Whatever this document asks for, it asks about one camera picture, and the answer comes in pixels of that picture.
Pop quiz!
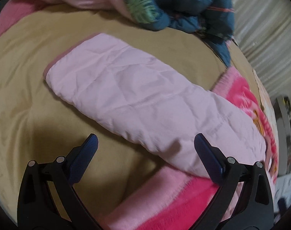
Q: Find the pink printed fleece blanket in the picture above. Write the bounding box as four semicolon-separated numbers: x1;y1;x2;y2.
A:
101;66;279;230

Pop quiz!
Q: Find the blue floral quilt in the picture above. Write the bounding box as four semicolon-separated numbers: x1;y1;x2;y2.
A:
17;0;236;67

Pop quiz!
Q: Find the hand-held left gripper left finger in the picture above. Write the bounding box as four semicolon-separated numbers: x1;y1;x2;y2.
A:
17;134;101;230

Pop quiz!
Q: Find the bed with tan sheet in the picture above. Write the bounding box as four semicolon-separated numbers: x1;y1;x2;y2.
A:
0;3;278;230

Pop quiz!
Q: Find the white pleated curtain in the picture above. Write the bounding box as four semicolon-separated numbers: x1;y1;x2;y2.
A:
232;0;291;96

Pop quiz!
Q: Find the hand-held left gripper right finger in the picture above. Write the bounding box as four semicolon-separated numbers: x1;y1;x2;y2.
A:
194;133;274;230

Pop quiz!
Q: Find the pink quilted blanket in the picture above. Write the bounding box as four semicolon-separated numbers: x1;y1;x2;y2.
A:
43;33;267;178

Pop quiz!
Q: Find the dark pink cloth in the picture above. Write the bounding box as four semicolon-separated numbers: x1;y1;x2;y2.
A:
0;0;44;41

